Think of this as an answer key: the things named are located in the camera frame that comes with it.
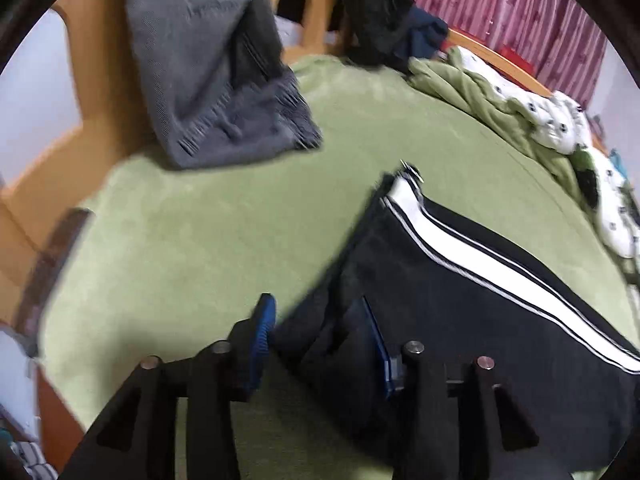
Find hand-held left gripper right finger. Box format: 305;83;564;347
345;296;576;480

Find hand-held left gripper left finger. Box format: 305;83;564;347
57;292;278;480

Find black pants with white stripe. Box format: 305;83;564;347
272;162;640;476

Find green plush bed blanket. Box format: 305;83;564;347
37;55;640;480

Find striped cloth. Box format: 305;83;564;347
10;440;51;480

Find white floral quilt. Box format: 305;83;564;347
407;45;640;261

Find grey jeans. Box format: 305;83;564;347
124;0;323;171

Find navy blue garment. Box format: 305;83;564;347
400;5;449;61

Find red chair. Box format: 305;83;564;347
497;45;538;73

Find black jacket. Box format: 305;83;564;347
336;0;416;73

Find red patterned curtain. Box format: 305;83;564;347
387;0;608;106

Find wooden bed frame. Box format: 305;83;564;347
0;0;608;461

